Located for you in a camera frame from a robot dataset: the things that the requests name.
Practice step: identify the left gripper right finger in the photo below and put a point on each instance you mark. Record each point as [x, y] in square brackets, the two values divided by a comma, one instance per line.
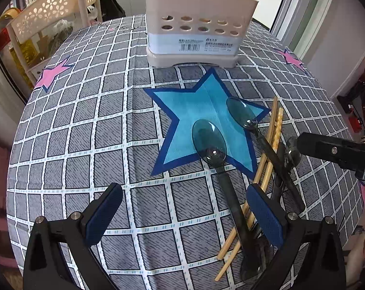
[323, 266]

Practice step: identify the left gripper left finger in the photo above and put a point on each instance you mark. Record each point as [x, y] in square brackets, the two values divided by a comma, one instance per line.
[45, 266]

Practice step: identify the yellow patterned chopstick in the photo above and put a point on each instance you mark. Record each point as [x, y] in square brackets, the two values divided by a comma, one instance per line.
[268, 173]

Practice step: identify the dark brown wooden chopstick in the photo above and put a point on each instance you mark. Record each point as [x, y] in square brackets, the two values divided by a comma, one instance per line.
[257, 177]

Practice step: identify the grey checked tablecloth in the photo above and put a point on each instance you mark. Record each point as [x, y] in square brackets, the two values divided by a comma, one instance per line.
[110, 117]

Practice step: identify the pink plastic utensil holder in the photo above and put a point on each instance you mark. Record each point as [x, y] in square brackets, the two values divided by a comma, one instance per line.
[196, 31]

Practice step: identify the beige perforated storage trolley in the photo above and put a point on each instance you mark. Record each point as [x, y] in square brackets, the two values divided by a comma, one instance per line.
[40, 15]

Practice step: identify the black jacket on trolley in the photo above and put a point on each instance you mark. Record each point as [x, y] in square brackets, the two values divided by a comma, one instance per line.
[111, 9]

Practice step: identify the red decorations by wall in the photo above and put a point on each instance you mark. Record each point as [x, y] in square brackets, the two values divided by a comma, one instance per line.
[353, 105]

